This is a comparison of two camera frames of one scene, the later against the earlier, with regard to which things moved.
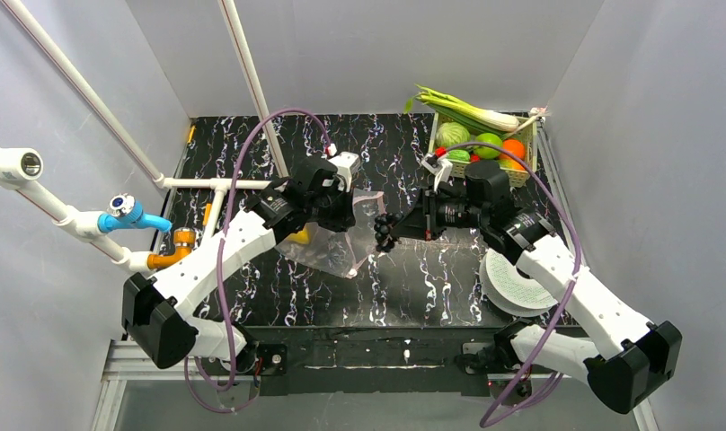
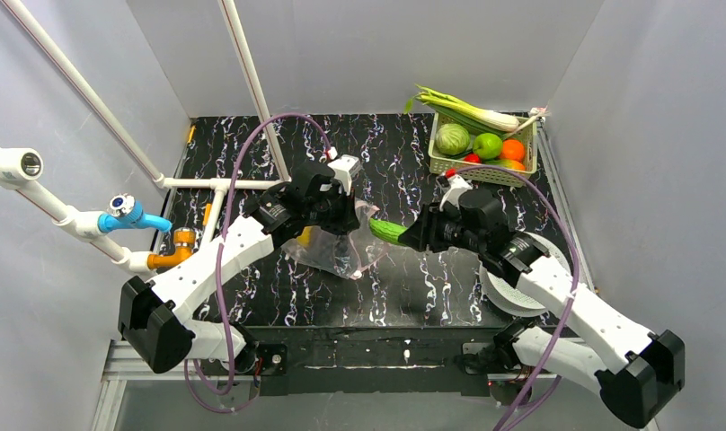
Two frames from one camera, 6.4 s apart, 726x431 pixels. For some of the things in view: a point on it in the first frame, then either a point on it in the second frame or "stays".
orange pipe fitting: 183,240 stays
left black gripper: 344,213 stays
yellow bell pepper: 301,236 stays
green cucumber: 459,155 → 386,230
